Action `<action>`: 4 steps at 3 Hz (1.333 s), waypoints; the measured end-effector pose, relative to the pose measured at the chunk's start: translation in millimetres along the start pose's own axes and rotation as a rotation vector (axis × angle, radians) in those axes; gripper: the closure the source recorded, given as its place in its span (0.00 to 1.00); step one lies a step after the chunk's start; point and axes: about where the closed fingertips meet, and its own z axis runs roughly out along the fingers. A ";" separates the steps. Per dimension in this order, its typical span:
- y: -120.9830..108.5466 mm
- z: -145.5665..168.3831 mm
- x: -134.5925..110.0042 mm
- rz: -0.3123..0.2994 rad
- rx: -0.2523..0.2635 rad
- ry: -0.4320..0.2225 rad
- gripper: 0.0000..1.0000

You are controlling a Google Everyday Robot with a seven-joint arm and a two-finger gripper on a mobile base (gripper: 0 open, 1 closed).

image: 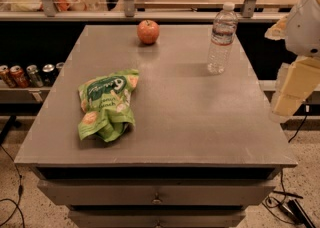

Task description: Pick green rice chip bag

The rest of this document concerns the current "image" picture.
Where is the drawer with knob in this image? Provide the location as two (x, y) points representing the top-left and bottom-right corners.
(38, 180), (275, 207)
(69, 210), (246, 228)

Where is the black cable on left floor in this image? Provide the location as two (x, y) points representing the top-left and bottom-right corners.
(0, 145), (26, 228)

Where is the dark soda can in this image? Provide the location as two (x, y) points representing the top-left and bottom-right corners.
(42, 64), (57, 86)

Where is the orange soda can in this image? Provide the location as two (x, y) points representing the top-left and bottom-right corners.
(10, 65), (29, 88)

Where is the upper drawer with knob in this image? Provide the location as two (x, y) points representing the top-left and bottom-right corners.
(38, 180), (275, 207)

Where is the red apple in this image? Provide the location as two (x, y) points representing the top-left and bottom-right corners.
(137, 20), (160, 45)

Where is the black power strip with cables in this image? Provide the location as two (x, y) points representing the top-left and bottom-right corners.
(262, 173), (317, 228)

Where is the silver soda can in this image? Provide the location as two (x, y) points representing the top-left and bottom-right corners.
(26, 65), (44, 87)

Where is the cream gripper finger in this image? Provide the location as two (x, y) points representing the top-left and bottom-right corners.
(269, 56), (320, 123)
(264, 16), (288, 41)

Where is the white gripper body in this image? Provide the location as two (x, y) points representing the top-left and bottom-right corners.
(285, 0), (320, 58)

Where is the lower drawer with knob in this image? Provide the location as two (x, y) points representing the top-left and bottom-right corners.
(69, 210), (246, 228)

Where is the grey drawer cabinet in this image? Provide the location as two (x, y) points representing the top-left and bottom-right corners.
(16, 25), (296, 212)

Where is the low side shelf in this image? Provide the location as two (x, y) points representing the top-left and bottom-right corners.
(0, 80), (50, 104)

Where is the clear plastic water bottle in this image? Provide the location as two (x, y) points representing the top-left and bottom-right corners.
(207, 2), (238, 75)

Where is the green rice chip bag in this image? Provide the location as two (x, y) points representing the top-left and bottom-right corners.
(78, 69), (139, 143)

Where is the red soda can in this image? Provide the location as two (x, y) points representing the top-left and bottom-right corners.
(0, 65), (16, 88)

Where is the grey soda can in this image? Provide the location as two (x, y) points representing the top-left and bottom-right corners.
(56, 62), (64, 73)

